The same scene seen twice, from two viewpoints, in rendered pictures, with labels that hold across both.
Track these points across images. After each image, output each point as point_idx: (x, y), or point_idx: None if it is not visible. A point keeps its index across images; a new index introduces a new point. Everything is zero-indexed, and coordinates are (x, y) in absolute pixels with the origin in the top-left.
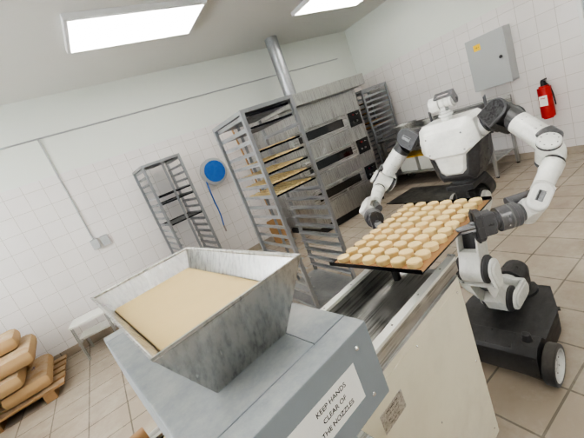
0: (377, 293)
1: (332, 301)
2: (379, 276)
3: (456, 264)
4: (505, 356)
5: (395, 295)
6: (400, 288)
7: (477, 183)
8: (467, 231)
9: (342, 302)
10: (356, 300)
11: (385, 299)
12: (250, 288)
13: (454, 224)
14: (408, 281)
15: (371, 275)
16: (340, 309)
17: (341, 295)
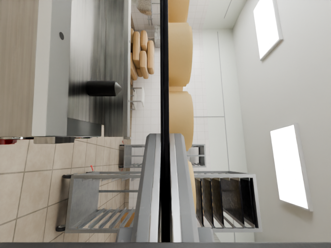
0: (95, 43)
1: (129, 1)
2: (105, 97)
3: (5, 135)
4: None
5: (77, 23)
6: (79, 50)
7: None
8: (158, 170)
9: (118, 9)
10: (105, 32)
11: (84, 14)
12: None
13: (193, 173)
14: (76, 77)
15: (118, 80)
16: (113, 0)
17: (129, 14)
